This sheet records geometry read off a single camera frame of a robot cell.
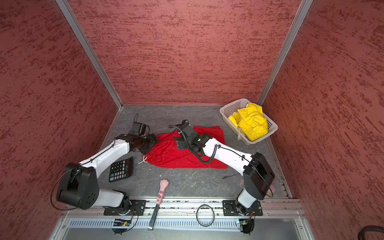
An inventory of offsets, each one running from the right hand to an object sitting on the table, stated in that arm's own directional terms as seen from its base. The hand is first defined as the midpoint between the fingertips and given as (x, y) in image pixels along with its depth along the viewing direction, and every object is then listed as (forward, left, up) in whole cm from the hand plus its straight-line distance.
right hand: (184, 143), depth 83 cm
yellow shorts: (+17, -44, -3) cm, 47 cm away
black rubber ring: (-34, -6, -13) cm, 36 cm away
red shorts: (0, +11, -12) cm, 16 cm away
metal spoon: (-15, -24, -15) cm, 31 cm away
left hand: (+2, +17, -6) cm, 18 cm away
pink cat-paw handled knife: (-19, +11, -12) cm, 25 cm away
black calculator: (-10, +37, -12) cm, 41 cm away
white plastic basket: (+32, -31, -9) cm, 46 cm away
